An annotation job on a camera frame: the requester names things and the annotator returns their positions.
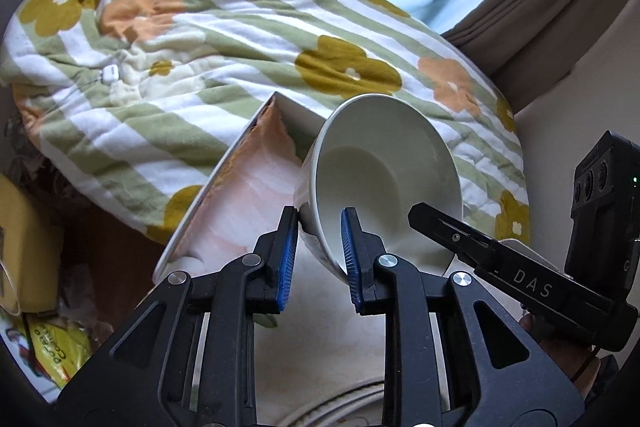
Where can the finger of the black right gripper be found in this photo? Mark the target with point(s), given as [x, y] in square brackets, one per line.
[470, 245]

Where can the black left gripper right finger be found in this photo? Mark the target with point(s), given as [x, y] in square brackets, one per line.
[453, 355]

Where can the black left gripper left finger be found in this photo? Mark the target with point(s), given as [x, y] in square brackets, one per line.
[185, 356]

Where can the white ribbed ramekin bowl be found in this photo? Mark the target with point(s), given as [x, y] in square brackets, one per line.
[381, 156]

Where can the duck pattern white plate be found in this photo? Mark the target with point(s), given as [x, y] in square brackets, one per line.
[358, 405]

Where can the right hand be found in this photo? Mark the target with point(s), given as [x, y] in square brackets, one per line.
[577, 360]

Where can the yellow snack bag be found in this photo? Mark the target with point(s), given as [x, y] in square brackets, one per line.
[56, 351]

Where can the floral white tablecloth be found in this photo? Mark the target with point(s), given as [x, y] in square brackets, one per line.
[317, 346]

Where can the yellow box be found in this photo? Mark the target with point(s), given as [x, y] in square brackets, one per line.
[31, 248]

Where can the floral striped quilt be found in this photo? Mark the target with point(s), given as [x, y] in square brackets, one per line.
[136, 101]

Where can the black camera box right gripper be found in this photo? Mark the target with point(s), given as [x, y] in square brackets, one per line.
[604, 245]

